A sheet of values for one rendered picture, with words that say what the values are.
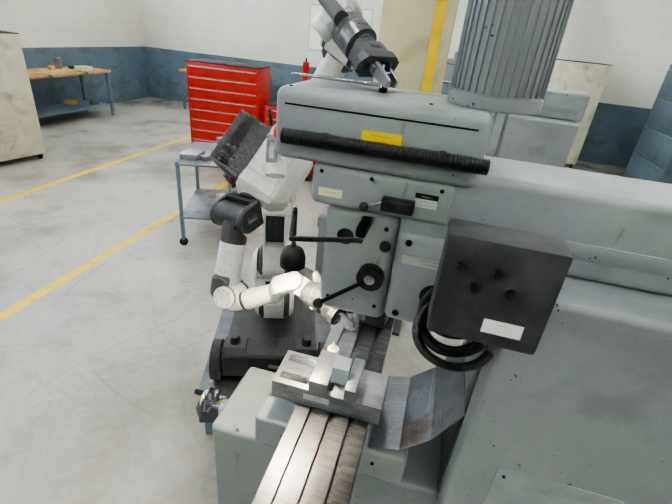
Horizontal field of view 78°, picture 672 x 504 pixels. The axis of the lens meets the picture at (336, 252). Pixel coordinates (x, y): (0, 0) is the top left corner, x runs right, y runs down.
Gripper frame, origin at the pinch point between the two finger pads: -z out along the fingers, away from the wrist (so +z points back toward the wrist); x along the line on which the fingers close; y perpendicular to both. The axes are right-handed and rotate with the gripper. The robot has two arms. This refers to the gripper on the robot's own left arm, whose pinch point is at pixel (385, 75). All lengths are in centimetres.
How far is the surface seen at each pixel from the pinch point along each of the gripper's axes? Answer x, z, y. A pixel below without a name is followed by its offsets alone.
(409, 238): 1.9, -32.2, -20.5
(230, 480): 34, -57, -134
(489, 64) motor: -5.4, -17.3, 16.0
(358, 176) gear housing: 10.4, -15.9, -14.9
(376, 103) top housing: 9.6, -9.4, 0.3
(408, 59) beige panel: -130, 96, -60
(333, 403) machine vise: 11, -54, -76
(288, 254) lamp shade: 19, -16, -45
